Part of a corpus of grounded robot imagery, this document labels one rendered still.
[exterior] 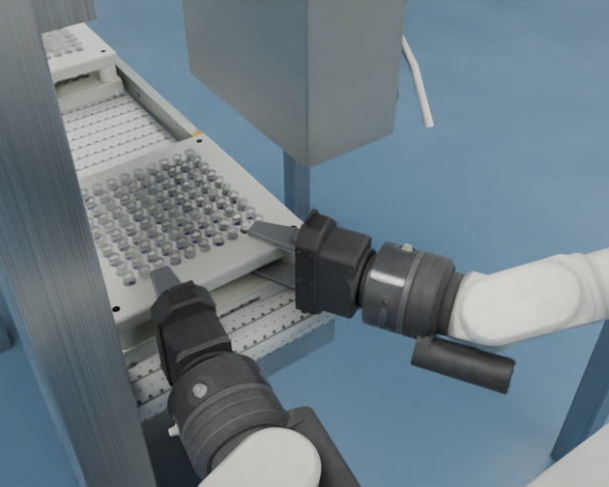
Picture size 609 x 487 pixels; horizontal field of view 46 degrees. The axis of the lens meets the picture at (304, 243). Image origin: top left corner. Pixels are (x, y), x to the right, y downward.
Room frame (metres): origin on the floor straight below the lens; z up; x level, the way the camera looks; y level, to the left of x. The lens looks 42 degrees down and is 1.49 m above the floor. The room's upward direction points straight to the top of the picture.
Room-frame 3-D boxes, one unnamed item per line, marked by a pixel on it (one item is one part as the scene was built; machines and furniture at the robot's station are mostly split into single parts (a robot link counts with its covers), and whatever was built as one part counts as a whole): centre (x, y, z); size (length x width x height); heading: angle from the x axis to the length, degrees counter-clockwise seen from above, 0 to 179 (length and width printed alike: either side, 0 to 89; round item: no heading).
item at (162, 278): (0.49, 0.13, 0.99); 0.06 x 0.03 x 0.02; 27
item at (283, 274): (0.57, 0.03, 0.93); 0.06 x 0.03 x 0.02; 67
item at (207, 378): (0.41, 0.09, 0.96); 0.12 x 0.10 x 0.13; 27
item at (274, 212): (0.64, 0.16, 0.95); 0.25 x 0.24 x 0.02; 125
